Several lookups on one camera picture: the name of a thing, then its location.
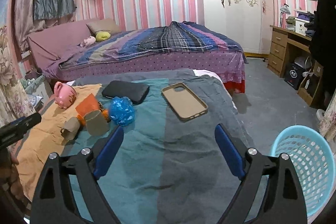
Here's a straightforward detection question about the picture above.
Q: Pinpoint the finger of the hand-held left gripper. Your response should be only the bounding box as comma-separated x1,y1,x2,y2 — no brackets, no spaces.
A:
0,112,42,136

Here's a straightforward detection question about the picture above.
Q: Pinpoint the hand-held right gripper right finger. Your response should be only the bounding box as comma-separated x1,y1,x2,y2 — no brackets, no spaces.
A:
214,123,307,224

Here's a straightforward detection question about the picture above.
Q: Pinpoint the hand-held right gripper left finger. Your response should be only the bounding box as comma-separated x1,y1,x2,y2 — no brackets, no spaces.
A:
29,125,125,224

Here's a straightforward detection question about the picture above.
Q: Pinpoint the wide cardboard tube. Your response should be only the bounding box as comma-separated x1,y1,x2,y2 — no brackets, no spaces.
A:
85,110,110,136

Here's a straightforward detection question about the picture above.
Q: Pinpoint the blue plastic bag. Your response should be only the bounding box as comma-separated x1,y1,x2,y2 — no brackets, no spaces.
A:
108,96,135,126

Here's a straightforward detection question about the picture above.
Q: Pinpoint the narrow cardboard tube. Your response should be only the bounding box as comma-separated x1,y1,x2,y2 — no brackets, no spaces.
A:
60,117,81,145

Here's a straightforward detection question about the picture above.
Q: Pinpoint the orange plastic bowl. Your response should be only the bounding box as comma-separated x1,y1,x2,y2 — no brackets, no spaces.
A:
75,93,110,127

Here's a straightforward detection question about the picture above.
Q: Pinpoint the light blue plastic basket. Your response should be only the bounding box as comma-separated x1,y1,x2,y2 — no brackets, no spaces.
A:
270,125,335,224

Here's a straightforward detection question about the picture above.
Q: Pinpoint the person's left hand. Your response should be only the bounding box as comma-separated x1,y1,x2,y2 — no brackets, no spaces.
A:
0,148,25,199

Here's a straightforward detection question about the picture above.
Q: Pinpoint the floral curtain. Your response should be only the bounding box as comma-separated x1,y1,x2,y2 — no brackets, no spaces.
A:
318,98,336,143
0,26,37,127

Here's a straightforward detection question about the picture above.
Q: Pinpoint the pink piggy bank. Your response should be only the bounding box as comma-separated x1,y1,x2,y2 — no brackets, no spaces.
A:
54,81,77,109

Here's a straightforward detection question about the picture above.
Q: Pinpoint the black textured case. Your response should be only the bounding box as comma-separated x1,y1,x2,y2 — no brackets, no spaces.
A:
101,80,150,105

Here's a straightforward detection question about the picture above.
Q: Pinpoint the beige phone case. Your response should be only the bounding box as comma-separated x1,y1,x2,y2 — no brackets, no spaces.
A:
161,82,209,122

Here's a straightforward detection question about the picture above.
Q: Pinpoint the black box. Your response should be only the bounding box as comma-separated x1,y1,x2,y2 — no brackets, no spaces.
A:
285,63,306,90

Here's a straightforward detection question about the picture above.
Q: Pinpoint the purple bed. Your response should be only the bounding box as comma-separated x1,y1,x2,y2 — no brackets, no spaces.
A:
28,19,248,93

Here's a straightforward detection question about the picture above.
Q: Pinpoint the pink plush toy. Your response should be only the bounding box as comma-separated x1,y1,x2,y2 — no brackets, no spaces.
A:
80,35,96,47

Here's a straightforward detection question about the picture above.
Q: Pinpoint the wooden desk with drawers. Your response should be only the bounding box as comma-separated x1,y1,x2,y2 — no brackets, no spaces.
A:
267,25,326,109

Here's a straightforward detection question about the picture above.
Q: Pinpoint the yellow plush toy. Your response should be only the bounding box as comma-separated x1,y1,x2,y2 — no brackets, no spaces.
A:
95,30,111,42

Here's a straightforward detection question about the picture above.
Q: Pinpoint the beige pillow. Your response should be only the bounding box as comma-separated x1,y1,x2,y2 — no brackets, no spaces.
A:
86,18,121,35

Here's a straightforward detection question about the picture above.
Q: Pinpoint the striped plaid quilt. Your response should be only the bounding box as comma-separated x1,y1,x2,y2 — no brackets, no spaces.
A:
59,21,248,69

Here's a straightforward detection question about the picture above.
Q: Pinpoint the white wardrobe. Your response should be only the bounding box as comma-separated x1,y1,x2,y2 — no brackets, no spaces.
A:
197,0,275,55

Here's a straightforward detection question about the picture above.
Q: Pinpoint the white box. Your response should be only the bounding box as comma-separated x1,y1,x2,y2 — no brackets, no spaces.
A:
294,18,310,35

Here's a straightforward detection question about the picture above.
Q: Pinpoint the dark clothes pile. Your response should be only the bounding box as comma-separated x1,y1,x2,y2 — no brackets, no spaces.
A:
304,11,319,38

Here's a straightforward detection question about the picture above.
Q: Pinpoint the desk lamp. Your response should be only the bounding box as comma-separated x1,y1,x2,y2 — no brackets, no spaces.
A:
279,4,290,28

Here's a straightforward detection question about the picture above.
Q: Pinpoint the black coat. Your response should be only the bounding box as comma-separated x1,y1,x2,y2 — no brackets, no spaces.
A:
308,0,336,109

